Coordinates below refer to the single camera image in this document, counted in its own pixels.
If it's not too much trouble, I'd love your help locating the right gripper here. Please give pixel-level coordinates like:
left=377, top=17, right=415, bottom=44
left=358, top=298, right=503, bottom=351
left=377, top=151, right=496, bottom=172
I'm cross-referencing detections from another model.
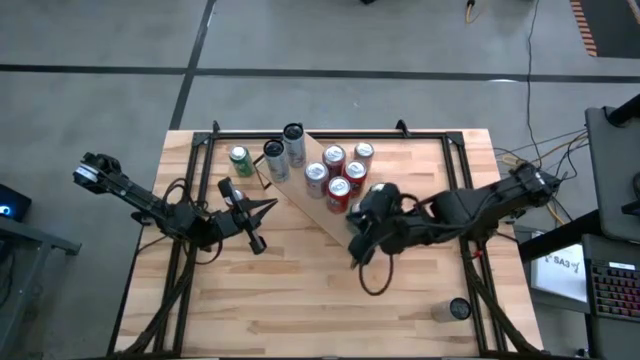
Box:
left=346, top=182, right=436, bottom=269

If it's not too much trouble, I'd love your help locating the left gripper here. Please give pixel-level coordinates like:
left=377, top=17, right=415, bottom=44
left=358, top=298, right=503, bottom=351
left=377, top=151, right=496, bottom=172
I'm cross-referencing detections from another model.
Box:
left=206, top=176, right=280, bottom=255

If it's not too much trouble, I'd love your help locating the slim can black lid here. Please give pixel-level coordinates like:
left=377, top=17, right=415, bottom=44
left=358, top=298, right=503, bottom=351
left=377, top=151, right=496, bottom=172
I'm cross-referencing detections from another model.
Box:
left=430, top=297, right=472, bottom=324
left=263, top=138, right=292, bottom=184

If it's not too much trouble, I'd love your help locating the silver Diet Coke can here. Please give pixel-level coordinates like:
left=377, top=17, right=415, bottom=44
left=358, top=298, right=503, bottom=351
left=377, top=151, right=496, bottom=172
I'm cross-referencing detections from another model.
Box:
left=352, top=141, right=376, bottom=169
left=303, top=160, right=330, bottom=200
left=322, top=143, right=347, bottom=174

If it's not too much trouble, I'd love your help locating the white Celsius slim can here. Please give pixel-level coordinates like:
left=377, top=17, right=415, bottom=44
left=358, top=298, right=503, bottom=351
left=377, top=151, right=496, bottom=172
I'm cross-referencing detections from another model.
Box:
left=281, top=122, right=307, bottom=170

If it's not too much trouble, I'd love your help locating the black side desk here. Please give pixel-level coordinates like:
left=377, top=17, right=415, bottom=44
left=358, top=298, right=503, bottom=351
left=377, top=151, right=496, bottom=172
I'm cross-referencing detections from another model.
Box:
left=517, top=209, right=601, bottom=264

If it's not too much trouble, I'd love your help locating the white SA3 sign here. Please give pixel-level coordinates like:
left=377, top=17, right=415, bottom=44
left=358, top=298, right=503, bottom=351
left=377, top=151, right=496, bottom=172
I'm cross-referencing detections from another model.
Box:
left=530, top=243, right=589, bottom=304

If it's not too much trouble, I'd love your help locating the grey metal side table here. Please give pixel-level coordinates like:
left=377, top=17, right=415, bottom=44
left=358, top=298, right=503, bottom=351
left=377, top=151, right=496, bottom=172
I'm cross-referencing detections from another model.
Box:
left=0, top=214, right=82, bottom=360

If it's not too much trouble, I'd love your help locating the grey laptop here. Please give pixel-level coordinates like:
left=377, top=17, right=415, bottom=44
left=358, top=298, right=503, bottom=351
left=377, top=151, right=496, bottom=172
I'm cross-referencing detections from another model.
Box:
left=584, top=106, right=640, bottom=242

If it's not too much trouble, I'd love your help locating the black laptop backlit keyboard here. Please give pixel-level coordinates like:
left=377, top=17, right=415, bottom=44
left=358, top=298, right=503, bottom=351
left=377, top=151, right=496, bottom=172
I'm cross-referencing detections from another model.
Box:
left=580, top=233, right=640, bottom=360

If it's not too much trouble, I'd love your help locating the black device blue light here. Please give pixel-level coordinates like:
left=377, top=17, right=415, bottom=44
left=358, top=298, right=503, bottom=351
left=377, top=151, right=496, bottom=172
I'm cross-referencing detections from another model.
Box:
left=0, top=182, right=32, bottom=224

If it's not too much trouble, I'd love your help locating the black tube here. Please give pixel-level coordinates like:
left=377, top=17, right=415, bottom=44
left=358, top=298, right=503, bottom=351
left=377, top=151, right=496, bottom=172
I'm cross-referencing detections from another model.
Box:
left=604, top=93, right=640, bottom=127

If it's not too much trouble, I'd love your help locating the black mat orange striped edge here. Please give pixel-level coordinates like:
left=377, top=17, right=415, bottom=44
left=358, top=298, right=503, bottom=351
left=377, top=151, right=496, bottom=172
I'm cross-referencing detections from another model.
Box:
left=569, top=0, right=640, bottom=59

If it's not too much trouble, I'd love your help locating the wooden shelf black metal frame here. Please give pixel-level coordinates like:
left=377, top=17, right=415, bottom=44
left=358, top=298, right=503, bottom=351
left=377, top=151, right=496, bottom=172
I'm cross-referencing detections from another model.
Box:
left=252, top=122, right=371, bottom=269

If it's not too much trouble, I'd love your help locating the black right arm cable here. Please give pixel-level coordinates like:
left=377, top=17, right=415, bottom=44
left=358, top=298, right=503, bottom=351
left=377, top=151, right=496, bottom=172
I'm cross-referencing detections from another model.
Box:
left=349, top=192, right=481, bottom=297

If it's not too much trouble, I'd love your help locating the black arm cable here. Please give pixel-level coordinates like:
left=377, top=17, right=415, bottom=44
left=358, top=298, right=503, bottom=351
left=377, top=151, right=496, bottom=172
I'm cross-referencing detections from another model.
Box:
left=349, top=192, right=481, bottom=297
left=162, top=177, right=224, bottom=266

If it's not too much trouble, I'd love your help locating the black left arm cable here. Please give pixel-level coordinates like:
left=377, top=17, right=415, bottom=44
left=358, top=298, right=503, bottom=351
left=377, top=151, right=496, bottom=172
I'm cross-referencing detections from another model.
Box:
left=162, top=177, right=224, bottom=266

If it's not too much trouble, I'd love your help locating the thin black floor cable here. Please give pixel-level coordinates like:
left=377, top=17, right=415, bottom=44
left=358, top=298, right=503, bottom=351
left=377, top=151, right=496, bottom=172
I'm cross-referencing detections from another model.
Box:
left=524, top=0, right=544, bottom=156

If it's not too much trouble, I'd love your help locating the yellow cable with plug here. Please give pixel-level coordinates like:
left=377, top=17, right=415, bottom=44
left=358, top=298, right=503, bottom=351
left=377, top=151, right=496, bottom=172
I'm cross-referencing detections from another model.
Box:
left=463, top=0, right=489, bottom=25

